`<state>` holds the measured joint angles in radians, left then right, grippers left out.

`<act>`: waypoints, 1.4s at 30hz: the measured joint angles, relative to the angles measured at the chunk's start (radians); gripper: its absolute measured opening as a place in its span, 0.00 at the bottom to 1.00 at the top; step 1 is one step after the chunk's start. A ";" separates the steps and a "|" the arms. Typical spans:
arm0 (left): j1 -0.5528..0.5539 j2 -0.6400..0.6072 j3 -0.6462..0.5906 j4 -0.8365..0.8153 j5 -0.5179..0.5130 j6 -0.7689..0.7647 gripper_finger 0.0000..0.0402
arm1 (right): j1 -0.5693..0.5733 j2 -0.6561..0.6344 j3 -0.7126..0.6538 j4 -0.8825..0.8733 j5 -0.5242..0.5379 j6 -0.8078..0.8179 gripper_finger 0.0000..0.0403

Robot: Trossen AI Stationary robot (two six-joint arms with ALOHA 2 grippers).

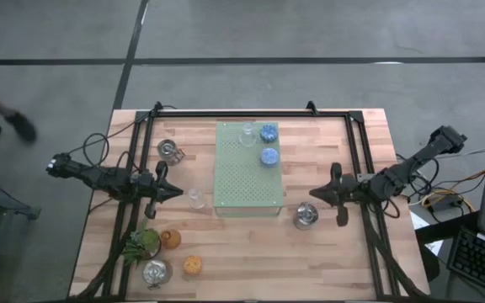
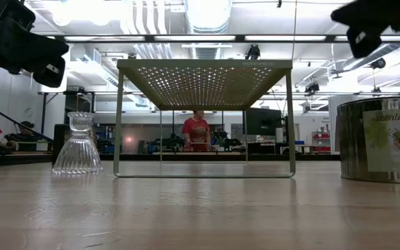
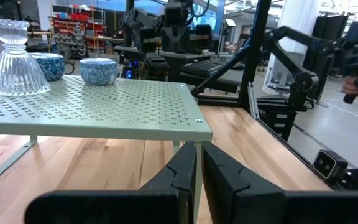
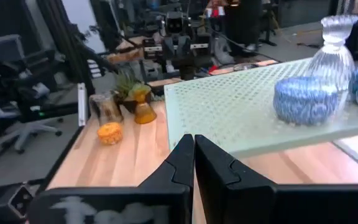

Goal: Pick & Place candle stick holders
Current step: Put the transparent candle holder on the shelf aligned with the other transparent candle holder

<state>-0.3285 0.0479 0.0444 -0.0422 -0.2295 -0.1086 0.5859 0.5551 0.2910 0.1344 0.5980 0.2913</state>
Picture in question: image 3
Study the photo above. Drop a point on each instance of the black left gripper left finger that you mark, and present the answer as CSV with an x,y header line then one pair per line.
x,y
179,180

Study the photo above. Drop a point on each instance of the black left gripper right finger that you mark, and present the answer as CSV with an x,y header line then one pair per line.
x,y
228,193

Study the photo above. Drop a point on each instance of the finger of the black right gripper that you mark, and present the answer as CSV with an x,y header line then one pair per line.
x,y
183,42
169,42

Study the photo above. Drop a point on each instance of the clear ribbed glass candle holder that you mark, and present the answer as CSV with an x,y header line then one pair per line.
x,y
17,74

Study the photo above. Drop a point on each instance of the black keyboard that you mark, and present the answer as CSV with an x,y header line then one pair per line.
x,y
210,67

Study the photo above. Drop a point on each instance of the red parts bin shelf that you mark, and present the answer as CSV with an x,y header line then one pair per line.
x,y
73,17

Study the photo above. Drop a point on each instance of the green perforated metal shelf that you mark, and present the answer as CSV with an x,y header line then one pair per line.
x,y
104,109

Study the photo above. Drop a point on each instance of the silver aluminium extrusion bar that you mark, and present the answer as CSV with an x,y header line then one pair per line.
x,y
253,102

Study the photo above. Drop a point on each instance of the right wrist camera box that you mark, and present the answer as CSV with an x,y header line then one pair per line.
x,y
177,15

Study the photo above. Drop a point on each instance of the black table frame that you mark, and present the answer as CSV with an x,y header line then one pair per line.
x,y
255,46

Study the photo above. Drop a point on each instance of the black table-level camera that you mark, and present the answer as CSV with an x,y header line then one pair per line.
x,y
326,163

